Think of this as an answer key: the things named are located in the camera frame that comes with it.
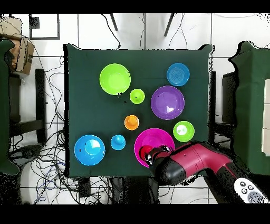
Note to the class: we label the red plastic cup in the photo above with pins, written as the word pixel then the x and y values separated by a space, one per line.
pixel 145 151

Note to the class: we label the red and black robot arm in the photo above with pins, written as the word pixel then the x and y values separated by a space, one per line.
pixel 196 158

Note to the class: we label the orange plastic cup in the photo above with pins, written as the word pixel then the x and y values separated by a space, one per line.
pixel 131 122

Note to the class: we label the green plastic cup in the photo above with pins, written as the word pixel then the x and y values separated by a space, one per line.
pixel 137 96

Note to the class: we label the pink plastic bowl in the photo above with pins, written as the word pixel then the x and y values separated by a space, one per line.
pixel 154 137

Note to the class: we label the purple plastic bowl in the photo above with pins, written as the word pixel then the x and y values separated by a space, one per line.
pixel 166 101

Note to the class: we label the blue plastic cup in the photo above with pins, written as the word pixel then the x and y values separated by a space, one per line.
pixel 118 142

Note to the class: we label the large green plastic bowl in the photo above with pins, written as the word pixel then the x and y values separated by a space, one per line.
pixel 115 79

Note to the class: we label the dark green tablecloth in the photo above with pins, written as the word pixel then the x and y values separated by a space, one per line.
pixel 147 63

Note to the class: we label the small green ribbed bowl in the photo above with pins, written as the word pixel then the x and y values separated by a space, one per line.
pixel 183 131

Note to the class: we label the small blue patterned bowl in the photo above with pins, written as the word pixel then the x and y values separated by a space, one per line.
pixel 178 74

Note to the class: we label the large blue plastic bowl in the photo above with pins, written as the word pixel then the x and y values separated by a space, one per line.
pixel 89 150

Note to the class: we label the black power strip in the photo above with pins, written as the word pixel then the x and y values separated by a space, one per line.
pixel 84 188

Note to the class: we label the black tripod leg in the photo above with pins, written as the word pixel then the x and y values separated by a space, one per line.
pixel 169 25
pixel 114 22

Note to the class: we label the black metal stand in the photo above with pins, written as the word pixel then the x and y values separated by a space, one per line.
pixel 40 105

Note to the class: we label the green cloth side table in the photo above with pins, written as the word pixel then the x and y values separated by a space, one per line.
pixel 4 105
pixel 249 105

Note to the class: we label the cardboard box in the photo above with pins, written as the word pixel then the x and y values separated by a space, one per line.
pixel 24 55
pixel 10 27

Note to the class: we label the grey pedestal foot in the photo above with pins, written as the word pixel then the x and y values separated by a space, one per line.
pixel 27 153

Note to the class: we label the black square frame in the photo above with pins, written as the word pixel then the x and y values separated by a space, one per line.
pixel 34 22

